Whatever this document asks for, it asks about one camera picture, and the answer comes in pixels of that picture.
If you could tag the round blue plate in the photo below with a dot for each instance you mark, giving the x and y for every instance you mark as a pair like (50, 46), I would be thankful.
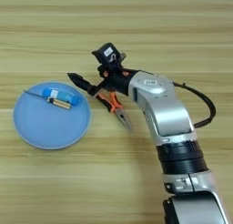
(45, 127)

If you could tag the blue glue stick tube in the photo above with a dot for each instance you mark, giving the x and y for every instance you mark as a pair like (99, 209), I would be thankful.
(62, 96)

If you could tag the orange and black pliers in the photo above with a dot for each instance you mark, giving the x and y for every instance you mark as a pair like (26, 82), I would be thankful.
(113, 104)

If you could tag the black box with white label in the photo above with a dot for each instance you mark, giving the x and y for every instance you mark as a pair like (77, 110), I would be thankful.
(106, 53)

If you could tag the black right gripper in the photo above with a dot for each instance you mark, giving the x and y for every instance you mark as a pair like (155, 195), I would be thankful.
(119, 80)

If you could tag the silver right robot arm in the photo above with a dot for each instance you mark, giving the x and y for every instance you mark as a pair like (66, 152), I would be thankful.
(164, 112)

